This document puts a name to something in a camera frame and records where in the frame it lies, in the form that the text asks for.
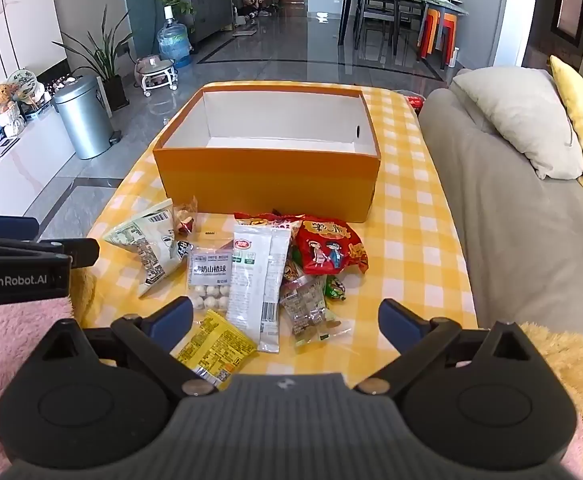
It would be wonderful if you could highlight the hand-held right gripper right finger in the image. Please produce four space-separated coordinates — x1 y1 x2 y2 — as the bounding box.
354 298 535 397

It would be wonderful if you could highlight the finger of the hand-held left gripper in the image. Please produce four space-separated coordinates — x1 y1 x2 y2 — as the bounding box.
0 212 39 236
0 235 100 267

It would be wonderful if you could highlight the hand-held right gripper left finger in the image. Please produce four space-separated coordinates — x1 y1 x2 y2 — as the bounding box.
36 296 220 402

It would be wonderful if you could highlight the yellow snack packet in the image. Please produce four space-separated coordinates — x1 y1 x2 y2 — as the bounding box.
176 308 258 386

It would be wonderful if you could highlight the clear packet of white balls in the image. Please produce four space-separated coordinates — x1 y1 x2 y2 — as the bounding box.
187 240 234 313

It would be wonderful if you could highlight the green sausage packet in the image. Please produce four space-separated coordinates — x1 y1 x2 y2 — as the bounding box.
324 277 348 302

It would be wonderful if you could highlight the small clear snack packet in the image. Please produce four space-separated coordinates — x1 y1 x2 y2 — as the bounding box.
278 276 326 333
291 306 353 349

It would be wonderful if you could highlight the long white snack packet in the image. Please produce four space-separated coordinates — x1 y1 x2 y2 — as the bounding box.
225 223 292 354

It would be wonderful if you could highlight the small clear red candy packet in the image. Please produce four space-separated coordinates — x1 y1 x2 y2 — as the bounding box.
174 196 199 236

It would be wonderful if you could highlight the red cartoon snack packet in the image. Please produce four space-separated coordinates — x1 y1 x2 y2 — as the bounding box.
295 216 369 276

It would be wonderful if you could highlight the clear packet with brown snack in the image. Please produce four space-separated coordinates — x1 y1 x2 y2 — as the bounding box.
282 254 305 286

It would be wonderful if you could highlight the orange strips snack packet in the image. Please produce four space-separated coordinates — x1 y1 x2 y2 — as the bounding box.
234 211 302 234

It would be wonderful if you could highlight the orange cardboard box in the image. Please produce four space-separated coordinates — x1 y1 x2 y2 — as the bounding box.
152 85 383 224

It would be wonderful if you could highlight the white low cabinet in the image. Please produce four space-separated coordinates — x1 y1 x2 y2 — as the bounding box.
0 107 77 233

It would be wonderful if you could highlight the pink fluffy blanket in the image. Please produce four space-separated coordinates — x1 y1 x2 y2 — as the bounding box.
0 272 97 480

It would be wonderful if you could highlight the yellow checked tablecloth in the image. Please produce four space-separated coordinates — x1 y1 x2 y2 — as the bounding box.
78 81 477 392

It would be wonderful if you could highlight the silver trash can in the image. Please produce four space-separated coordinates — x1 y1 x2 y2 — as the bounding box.
51 75 122 161

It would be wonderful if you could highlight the round paper fan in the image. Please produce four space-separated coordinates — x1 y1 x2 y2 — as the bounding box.
6 70 45 99

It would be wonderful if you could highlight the grey sofa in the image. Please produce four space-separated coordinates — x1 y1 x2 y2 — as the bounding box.
418 67 583 406

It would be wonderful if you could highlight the yellow plush blanket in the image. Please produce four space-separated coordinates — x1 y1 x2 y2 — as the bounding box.
516 322 583 480

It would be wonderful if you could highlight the potted long-leaf plant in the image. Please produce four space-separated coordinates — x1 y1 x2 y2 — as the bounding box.
51 5 132 112

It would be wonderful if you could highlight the white rolling stool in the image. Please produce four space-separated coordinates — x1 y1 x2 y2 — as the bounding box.
135 55 178 98

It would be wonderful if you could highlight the blue water jug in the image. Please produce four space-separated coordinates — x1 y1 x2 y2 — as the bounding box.
157 5 194 68

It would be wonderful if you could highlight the grey pillow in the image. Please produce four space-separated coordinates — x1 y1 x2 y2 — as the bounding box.
451 66 583 181

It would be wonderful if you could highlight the grey sideboard cabinet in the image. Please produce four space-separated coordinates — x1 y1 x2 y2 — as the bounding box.
186 0 237 45

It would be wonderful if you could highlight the orange plastic stool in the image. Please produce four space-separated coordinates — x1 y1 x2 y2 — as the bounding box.
436 10 459 58
418 7 445 59

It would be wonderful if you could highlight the dining table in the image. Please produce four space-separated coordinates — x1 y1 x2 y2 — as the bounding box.
339 0 469 58

